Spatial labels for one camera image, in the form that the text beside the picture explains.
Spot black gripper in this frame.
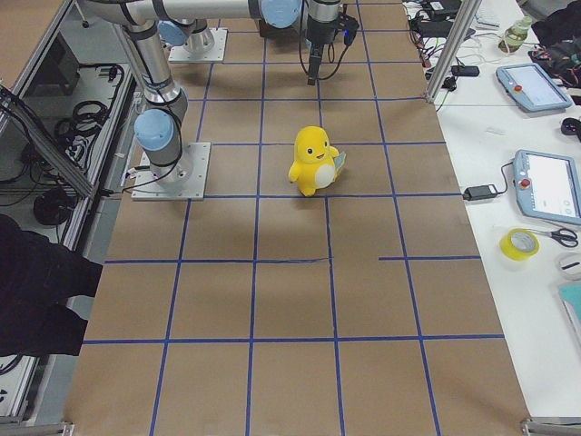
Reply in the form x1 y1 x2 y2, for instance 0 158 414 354
307 43 324 85

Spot yellow plush toy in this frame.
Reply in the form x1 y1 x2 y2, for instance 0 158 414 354
288 126 346 197

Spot grey robot mounting plate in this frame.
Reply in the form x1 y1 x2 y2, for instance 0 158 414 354
131 142 211 201

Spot green drink bottle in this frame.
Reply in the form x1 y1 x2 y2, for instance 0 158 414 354
497 16 532 54

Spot black power adapter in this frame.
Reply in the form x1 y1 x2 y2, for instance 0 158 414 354
462 184 498 202

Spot blue teach pendant upper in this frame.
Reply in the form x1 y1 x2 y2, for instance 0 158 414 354
496 64 573 113

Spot blue teach pendant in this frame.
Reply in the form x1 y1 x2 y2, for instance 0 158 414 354
512 150 580 225
496 64 573 113

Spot blue teach pendant lower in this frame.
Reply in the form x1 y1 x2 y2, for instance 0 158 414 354
512 150 580 225

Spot yellow tape roll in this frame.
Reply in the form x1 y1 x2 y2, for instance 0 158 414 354
499 228 539 262

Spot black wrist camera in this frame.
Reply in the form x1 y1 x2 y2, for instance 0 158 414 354
337 14 359 47

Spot aluminium frame post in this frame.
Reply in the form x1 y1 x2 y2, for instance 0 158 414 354
425 0 481 104

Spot black handled scissors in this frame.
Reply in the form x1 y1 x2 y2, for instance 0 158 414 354
527 227 579 248

